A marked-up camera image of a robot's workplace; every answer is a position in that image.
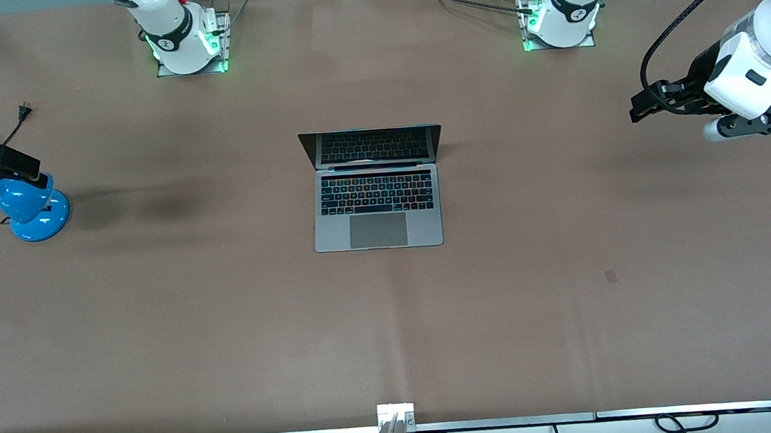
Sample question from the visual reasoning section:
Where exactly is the silver grey laptop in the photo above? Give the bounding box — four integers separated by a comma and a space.
298, 122, 453, 257

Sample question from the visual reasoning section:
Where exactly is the brown table mat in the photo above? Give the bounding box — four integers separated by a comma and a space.
0, 0, 771, 433

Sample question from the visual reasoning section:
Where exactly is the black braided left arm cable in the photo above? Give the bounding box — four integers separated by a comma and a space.
633, 0, 771, 120

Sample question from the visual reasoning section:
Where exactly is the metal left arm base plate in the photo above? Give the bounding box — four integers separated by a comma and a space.
517, 0, 597, 54

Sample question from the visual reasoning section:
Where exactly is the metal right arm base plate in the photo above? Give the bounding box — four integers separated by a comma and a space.
151, 10, 236, 79

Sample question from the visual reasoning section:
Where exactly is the thin black base cable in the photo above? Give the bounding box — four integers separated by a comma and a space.
226, 0, 256, 30

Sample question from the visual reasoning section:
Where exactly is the black looped cable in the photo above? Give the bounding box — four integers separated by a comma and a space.
654, 408, 721, 433

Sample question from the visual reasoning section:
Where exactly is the silver mounting bracket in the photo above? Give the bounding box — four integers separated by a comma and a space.
375, 400, 418, 433

